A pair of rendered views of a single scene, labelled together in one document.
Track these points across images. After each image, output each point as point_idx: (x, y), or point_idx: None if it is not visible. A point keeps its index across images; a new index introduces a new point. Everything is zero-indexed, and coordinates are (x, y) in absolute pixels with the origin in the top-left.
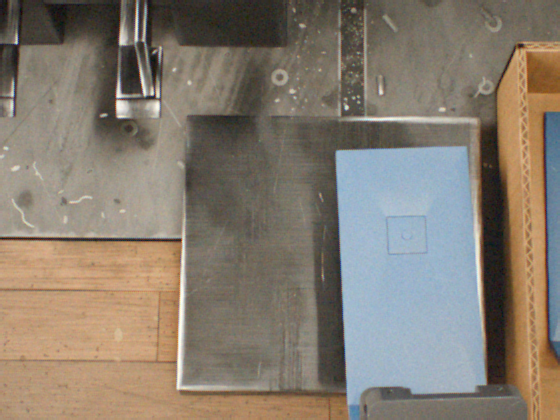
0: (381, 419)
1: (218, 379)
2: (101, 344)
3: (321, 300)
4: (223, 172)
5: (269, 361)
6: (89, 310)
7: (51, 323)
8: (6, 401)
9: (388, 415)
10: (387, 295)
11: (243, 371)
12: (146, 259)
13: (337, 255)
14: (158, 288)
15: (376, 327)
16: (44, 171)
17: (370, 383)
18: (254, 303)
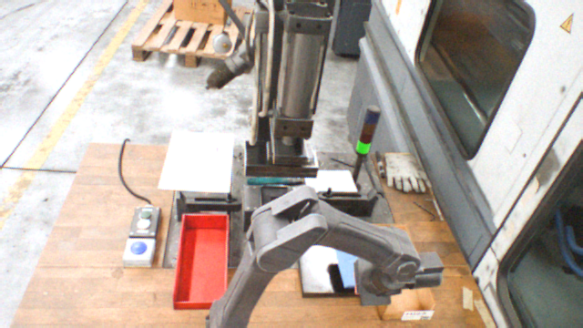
0: (360, 261)
1: (311, 291)
2: (282, 288)
3: (332, 275)
4: (306, 252)
5: (322, 287)
6: (279, 281)
7: (271, 284)
8: (262, 300)
9: (361, 260)
10: (348, 266)
11: (317, 289)
12: (290, 271)
13: (333, 267)
14: (293, 277)
15: (347, 271)
16: None
17: (348, 281)
18: (317, 276)
